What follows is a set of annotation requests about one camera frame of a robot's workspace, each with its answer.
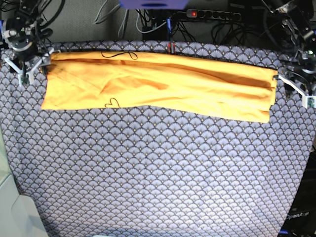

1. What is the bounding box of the black OpenArm box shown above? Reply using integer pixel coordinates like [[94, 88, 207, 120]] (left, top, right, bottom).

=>
[[278, 151, 316, 237]]

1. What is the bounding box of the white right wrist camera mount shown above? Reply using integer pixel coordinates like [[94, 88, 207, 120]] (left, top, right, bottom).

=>
[[4, 47, 55, 87]]

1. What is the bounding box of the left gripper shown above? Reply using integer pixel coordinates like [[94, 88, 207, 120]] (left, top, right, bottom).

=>
[[273, 50, 316, 95]]

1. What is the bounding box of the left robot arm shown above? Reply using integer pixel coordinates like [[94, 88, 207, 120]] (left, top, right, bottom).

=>
[[262, 0, 316, 96]]

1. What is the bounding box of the white plastic bin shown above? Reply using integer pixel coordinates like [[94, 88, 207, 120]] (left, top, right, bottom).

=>
[[0, 137, 48, 237]]

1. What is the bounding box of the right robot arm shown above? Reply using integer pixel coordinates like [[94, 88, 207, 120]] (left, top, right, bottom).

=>
[[0, 0, 65, 78]]

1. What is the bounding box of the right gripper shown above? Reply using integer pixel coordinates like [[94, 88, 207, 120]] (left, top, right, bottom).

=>
[[2, 22, 61, 76]]

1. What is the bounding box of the yellow T-shirt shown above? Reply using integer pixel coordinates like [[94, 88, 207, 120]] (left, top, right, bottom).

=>
[[41, 51, 277, 123]]

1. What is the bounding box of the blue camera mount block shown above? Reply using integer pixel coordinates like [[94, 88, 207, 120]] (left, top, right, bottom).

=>
[[119, 0, 189, 10]]

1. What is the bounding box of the black power strip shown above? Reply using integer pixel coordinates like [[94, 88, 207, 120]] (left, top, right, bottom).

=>
[[186, 9, 241, 21]]

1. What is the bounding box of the blue fan-pattern tablecloth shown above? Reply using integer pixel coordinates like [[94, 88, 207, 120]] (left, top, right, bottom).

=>
[[0, 39, 316, 237]]

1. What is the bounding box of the red table clamp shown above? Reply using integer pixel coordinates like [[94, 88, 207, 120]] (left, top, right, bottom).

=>
[[167, 42, 176, 54]]

